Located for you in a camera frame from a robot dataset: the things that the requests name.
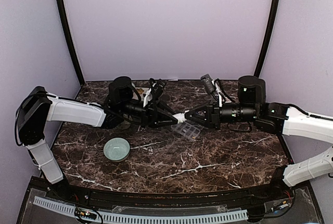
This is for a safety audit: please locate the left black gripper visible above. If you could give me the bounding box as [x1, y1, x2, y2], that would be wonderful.
[120, 98, 181, 128]

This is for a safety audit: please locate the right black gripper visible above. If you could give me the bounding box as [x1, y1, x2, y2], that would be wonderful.
[185, 99, 258, 131]

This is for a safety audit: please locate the clear plastic pill organizer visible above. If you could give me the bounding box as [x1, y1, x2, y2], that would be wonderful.
[171, 122, 203, 140]

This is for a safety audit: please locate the small white vial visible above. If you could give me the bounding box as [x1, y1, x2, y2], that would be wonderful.
[173, 113, 187, 124]

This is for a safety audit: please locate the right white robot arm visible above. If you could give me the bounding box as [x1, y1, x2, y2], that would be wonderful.
[178, 102, 332, 200]

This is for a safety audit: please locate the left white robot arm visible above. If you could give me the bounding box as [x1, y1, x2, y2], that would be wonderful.
[14, 83, 185, 201]

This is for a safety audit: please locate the square floral plate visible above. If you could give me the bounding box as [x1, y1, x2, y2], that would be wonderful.
[136, 87, 150, 98]

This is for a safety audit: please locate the white ceramic mug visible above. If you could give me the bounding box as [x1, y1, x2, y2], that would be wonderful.
[117, 121, 131, 130]

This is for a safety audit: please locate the celadon bowl front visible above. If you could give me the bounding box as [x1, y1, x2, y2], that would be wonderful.
[103, 138, 131, 162]

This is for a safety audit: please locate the white slotted cable duct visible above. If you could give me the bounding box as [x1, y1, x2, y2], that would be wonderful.
[33, 196, 249, 223]

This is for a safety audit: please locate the black front rail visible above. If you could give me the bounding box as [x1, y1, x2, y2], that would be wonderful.
[31, 176, 310, 210]

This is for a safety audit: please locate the right black frame post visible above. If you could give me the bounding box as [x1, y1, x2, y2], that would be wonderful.
[254, 0, 279, 77]

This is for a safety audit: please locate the black frame post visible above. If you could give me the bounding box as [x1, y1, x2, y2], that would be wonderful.
[56, 0, 85, 87]
[254, 0, 279, 77]

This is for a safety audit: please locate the left black frame post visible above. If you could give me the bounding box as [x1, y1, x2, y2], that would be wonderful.
[56, 0, 85, 87]

